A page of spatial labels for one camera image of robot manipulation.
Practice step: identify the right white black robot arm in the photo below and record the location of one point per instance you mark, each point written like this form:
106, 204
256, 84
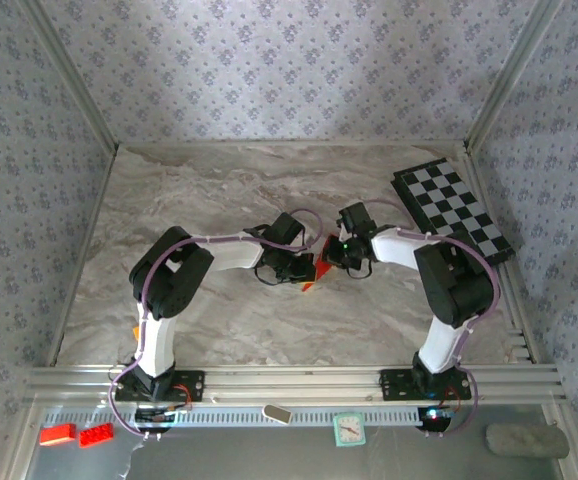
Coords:
439, 350

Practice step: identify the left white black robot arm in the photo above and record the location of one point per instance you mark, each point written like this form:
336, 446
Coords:
156, 345

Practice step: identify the teal square clock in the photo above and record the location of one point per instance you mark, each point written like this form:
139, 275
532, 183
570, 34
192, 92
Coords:
349, 430

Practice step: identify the black and grey chessboard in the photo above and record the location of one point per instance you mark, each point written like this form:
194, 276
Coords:
449, 200

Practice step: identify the small grey white block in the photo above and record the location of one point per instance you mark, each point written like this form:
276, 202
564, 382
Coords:
276, 414

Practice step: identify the grey metal shelf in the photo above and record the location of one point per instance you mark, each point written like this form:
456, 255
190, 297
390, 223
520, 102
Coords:
269, 455

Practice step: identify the studded red toy brick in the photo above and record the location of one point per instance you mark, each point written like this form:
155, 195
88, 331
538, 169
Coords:
96, 435

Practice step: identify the grey stone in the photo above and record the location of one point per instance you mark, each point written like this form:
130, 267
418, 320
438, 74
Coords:
526, 441

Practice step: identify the smooth red toy brick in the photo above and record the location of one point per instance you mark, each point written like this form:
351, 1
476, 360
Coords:
58, 435

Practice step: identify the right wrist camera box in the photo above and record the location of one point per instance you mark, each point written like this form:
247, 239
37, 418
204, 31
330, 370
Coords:
355, 217

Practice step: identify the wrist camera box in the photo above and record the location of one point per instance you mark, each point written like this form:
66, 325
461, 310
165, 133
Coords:
355, 217
287, 228

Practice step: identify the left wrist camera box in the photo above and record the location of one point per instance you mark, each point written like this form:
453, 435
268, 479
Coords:
287, 228

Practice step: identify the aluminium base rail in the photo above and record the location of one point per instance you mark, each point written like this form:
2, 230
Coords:
294, 382

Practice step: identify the aluminium side rail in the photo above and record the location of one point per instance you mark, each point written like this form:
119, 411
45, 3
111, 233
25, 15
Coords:
98, 210
518, 342

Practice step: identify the aluminium frame post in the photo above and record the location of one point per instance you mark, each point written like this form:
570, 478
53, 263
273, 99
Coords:
71, 75
509, 75

